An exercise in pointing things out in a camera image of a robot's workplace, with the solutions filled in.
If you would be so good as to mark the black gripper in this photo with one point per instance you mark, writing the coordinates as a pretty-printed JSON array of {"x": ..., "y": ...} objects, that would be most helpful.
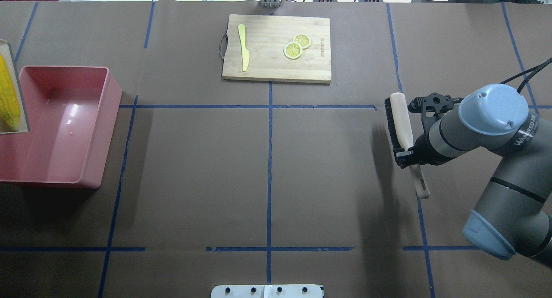
[{"x": 423, "y": 150}]

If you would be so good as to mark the yellow toy corn cob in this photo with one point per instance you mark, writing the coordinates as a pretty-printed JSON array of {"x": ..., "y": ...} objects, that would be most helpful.
[{"x": 10, "y": 111}]

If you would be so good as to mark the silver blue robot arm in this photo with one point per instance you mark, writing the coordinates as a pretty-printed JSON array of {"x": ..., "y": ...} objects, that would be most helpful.
[{"x": 432, "y": 130}]

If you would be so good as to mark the pink plastic bin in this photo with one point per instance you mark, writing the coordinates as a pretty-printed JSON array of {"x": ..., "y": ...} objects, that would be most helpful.
[{"x": 71, "y": 113}]

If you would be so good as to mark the lemon slice rear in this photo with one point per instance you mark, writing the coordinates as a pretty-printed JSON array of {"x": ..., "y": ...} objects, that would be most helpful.
[{"x": 303, "y": 40}]

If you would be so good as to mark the bamboo cutting board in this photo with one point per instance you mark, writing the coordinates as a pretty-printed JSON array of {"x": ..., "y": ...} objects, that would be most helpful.
[{"x": 266, "y": 37}]

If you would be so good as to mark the yellow plastic toy knife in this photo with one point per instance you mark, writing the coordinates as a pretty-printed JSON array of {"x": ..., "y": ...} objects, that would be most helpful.
[{"x": 245, "y": 53}]

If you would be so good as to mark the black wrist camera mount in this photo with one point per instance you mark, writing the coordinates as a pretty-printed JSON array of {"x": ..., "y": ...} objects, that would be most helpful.
[{"x": 432, "y": 108}]

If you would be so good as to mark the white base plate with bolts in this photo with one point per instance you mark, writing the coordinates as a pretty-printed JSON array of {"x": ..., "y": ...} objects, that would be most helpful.
[{"x": 268, "y": 291}]

